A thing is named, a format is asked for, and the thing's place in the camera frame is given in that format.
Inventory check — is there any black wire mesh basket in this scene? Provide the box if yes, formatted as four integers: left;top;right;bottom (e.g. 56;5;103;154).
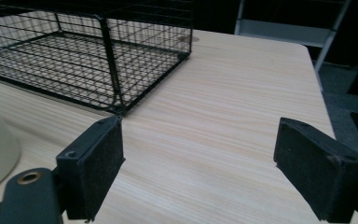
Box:
0;0;195;117

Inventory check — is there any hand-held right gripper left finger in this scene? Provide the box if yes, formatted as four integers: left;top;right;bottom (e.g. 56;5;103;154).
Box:
55;115;126;222

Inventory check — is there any grey metal stand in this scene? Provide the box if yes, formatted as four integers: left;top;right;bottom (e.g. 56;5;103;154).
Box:
233;0;352;91

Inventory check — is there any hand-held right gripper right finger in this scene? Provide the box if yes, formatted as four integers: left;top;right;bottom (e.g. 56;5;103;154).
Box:
273;117;358;224

